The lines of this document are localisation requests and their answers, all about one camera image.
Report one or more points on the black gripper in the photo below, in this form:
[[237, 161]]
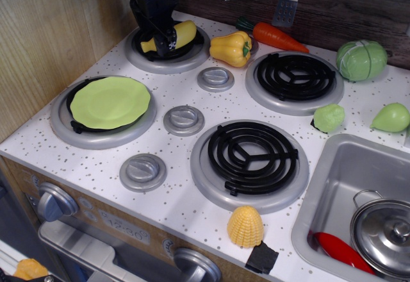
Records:
[[154, 19]]

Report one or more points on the yellow toy banana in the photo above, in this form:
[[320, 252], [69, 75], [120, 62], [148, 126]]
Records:
[[186, 32]]

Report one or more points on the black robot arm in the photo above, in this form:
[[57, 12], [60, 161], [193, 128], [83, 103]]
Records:
[[155, 16]]

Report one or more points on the light green plate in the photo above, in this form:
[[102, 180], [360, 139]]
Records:
[[110, 103]]

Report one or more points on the rear left stove burner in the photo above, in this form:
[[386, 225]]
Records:
[[181, 60]]

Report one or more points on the rear silver stove knob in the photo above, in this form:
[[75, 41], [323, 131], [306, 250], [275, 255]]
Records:
[[215, 79]]

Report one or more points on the silver stove knob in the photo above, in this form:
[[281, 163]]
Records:
[[183, 121], [143, 173], [215, 79]]

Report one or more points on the yellow toy bell pepper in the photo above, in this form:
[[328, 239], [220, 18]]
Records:
[[233, 49]]

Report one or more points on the middle silver stove knob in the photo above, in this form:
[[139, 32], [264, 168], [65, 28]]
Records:
[[183, 121]]

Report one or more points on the front left stove burner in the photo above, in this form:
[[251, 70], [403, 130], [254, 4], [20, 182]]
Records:
[[78, 135]]

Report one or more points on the orange toy carrot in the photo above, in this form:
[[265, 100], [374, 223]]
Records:
[[270, 35]]

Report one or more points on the front silver stove knob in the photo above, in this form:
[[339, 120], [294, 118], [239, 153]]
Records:
[[143, 173]]

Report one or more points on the front right stove burner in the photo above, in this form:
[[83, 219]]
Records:
[[249, 163]]

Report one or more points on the small green toy vegetable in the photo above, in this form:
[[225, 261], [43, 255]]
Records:
[[328, 118]]

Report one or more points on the oven clock display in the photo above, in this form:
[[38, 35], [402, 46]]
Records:
[[125, 227]]

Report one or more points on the left silver oven knob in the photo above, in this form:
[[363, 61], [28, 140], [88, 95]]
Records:
[[55, 203]]

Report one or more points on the silver oven knob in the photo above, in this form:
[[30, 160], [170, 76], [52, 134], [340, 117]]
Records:
[[55, 203], [196, 267]]

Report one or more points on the green toy cabbage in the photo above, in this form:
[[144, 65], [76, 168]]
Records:
[[361, 60]]

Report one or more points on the yellow toy corn piece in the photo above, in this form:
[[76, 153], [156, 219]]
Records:
[[245, 227]]

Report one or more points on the right silver oven knob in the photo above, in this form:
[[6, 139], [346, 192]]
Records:
[[196, 267]]

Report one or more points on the silver sink basin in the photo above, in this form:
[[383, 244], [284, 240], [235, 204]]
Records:
[[348, 165]]

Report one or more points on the green toy pear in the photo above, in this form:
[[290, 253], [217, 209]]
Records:
[[392, 118]]

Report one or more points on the orange toy on floor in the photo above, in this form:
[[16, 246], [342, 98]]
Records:
[[29, 269]]

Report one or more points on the red toy object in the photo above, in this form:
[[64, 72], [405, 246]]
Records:
[[341, 251]]

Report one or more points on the steel pot with lid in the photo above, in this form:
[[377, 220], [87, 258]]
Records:
[[379, 230]]

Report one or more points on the silver oven door handle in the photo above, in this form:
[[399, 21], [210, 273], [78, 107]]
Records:
[[77, 245]]

